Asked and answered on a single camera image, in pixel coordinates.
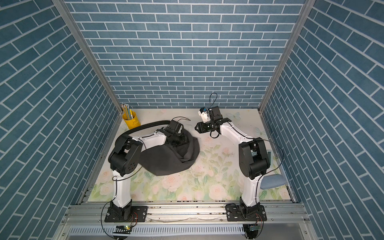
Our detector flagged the black trousers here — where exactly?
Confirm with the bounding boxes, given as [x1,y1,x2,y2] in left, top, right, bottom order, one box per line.
[139,130,200,176]

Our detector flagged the black leather belt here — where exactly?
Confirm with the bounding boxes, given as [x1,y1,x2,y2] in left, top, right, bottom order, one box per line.
[114,120,171,153]

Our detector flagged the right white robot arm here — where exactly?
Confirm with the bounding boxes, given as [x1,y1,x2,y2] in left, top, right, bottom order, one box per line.
[195,107,271,223]

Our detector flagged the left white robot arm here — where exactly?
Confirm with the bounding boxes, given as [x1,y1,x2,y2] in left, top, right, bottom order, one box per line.
[105,120,200,223]

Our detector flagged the yellow pen cup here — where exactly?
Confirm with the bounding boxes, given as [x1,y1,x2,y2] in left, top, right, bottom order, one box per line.
[123,111,141,130]

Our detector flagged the pens in cup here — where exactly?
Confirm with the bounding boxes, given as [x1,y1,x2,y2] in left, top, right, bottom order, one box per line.
[121,104,134,120]

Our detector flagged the blue grey pad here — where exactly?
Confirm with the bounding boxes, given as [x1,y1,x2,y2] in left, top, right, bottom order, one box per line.
[260,174,287,190]

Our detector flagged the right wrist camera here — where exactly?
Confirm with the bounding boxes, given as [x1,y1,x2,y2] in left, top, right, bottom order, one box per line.
[198,107,211,123]

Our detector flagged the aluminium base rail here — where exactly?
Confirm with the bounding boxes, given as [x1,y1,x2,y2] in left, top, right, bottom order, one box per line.
[62,201,310,225]

